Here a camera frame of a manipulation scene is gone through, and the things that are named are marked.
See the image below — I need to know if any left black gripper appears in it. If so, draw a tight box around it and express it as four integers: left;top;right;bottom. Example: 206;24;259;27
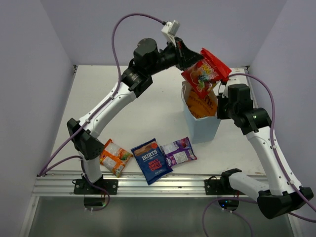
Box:
147;36;203;76

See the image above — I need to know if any yellow Kettle chips bag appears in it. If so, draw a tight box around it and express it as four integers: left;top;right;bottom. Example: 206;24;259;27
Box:
186;89;218;119

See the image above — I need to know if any red gummy candy bag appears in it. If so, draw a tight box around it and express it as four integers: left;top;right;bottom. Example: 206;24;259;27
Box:
181;48;232;99

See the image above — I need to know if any light blue paper bag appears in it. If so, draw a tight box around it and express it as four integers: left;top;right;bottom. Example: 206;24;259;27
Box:
181;81;220;144

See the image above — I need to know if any blue Burts chips bag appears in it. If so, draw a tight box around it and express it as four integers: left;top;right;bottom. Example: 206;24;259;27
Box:
131;138;173;185

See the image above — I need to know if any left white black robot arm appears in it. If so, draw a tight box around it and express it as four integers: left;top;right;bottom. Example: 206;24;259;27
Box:
67;37;203;194

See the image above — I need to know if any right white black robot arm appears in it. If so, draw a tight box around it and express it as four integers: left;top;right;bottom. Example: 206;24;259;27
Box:
218;83;314;219

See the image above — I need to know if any red emergency knob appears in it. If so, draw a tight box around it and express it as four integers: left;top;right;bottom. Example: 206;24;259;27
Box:
222;78;229;85

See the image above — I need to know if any purple snack packet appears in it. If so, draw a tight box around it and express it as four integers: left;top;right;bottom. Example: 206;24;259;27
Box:
160;137;197;167

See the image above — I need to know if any orange snack packet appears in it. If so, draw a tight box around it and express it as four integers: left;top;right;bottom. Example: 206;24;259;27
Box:
99;139;133;178

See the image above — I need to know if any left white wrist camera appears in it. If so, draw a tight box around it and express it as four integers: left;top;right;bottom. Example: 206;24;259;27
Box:
161;20;180;46

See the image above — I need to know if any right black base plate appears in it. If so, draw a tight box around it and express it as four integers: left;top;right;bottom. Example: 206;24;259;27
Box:
204;176;244;196

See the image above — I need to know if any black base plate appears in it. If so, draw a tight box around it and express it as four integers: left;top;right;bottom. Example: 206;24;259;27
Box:
72;178;119;195
204;176;244;196

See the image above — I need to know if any aluminium mounting rail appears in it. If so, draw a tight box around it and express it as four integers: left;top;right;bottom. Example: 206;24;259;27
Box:
32;171;211;198

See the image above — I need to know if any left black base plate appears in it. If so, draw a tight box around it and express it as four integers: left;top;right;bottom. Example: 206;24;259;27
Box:
72;178;119;195

